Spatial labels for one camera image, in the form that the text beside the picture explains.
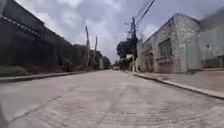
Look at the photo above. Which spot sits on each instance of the pale vehicle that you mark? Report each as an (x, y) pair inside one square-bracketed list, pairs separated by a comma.
[(115, 67)]

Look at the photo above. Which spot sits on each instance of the dark tree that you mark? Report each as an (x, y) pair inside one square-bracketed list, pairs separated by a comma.
[(125, 48)]

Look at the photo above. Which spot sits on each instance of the dark utility pole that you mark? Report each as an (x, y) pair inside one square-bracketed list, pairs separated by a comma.
[(133, 46)]

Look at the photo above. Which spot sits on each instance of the leaning tall pole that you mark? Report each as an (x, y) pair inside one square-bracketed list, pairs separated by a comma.
[(87, 46)]

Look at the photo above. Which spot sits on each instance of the grey concrete road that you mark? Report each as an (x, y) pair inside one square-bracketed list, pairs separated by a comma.
[(110, 100)]

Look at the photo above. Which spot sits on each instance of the pale stone building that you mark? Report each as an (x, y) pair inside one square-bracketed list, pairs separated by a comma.
[(176, 43)]

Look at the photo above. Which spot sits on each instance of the low concrete kerb strip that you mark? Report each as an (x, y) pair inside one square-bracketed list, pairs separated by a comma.
[(33, 77)]

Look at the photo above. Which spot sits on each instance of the raised concrete pavement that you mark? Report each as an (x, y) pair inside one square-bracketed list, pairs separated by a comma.
[(200, 81)]

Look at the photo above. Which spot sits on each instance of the strip of low plants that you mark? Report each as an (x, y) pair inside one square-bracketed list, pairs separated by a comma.
[(20, 70)]

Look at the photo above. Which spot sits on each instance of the long dark wall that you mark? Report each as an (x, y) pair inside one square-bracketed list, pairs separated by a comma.
[(30, 46)]

